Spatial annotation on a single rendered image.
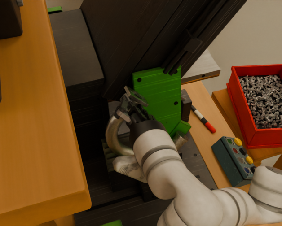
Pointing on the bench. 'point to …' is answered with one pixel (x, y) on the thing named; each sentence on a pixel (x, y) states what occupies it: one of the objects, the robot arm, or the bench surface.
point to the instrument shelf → (33, 131)
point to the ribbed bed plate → (109, 155)
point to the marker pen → (203, 119)
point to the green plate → (160, 94)
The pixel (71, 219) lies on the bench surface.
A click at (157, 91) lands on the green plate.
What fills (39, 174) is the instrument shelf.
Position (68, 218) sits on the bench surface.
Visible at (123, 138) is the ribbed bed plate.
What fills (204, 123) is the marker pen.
